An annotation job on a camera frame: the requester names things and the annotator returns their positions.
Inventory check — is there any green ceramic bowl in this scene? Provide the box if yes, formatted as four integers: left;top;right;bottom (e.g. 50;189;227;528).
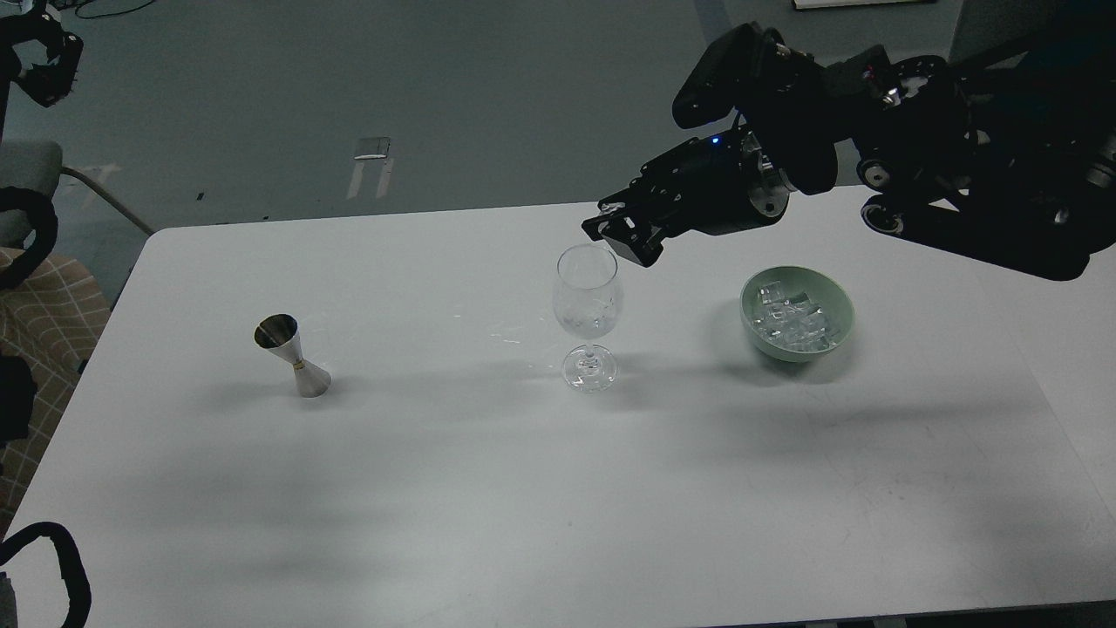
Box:
738;265;856;363

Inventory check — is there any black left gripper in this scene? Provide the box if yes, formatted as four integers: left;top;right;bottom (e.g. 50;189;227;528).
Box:
583;131;797;268

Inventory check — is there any pile of ice cubes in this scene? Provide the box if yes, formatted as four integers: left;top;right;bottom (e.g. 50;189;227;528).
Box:
751;281;837;352

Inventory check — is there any grey chair at left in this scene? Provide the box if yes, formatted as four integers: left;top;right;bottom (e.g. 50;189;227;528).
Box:
1;141;156;257

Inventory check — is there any checkered orange cushion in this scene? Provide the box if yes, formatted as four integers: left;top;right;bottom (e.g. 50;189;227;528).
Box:
1;254;112;533

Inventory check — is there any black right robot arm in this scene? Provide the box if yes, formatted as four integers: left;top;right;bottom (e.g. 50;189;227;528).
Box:
3;1;1113;289

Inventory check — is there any clear wine glass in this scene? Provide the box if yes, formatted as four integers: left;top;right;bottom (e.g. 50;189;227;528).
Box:
554;245;624;393

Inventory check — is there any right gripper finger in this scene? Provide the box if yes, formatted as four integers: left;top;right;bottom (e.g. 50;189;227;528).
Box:
1;9;84;108

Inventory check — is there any steel double jigger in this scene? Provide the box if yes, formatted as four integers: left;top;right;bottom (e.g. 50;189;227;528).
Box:
254;313;331;399

